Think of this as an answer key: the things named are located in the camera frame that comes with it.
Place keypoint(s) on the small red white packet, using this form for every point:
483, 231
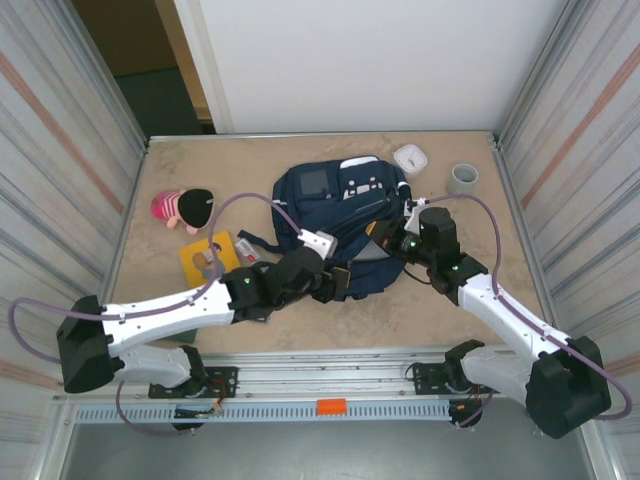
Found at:
248, 250

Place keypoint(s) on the navy blue backpack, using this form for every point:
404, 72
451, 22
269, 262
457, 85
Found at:
320, 210

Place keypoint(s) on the yellow picture book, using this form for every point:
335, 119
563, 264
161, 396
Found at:
195, 260

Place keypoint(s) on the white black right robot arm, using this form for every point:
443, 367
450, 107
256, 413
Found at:
505, 315

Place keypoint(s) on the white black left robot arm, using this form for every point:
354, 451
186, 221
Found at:
160, 310

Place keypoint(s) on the grey cup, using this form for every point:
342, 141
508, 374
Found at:
462, 182

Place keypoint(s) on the pink striped plush doll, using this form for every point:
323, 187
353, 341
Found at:
190, 207

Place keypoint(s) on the aluminium mounting rail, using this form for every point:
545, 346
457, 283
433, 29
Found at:
325, 372

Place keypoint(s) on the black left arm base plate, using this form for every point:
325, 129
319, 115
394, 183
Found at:
225, 380

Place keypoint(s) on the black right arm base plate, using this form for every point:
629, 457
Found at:
425, 377

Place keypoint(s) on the aluminium enclosure post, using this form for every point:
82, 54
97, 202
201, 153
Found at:
520, 100
125, 110

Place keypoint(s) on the white door frame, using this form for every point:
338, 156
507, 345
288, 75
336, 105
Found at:
210, 75

